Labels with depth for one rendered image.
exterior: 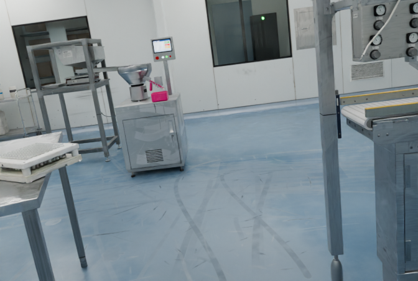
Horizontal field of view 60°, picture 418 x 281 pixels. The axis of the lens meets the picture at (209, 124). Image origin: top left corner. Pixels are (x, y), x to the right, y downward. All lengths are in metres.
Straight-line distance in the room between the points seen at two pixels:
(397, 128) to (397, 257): 0.57
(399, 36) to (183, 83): 5.27
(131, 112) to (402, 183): 2.70
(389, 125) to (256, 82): 5.08
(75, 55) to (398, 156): 3.82
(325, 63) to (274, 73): 4.84
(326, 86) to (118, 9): 5.26
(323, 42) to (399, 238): 0.87
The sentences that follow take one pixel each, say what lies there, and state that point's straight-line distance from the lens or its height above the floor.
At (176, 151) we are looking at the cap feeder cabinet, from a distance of 3.73.
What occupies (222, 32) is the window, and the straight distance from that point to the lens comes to 6.38.
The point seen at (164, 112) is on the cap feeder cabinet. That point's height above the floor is 0.65.
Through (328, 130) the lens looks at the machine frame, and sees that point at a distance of 1.73.
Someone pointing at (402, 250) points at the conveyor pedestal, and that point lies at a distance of 1.78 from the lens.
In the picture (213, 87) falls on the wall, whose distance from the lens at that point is 6.42.
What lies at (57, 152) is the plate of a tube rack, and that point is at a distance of 1.47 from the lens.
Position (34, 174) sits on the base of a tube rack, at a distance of 1.42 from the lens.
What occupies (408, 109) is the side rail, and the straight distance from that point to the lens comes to 1.51.
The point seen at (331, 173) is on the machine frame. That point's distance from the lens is 1.79.
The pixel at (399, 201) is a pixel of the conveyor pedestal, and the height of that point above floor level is 0.55.
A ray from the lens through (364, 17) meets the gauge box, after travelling 1.38.
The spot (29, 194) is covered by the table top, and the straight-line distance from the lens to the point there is 1.30.
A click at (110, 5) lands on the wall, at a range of 6.62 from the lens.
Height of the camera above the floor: 1.26
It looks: 12 degrees down
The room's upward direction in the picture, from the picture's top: 7 degrees counter-clockwise
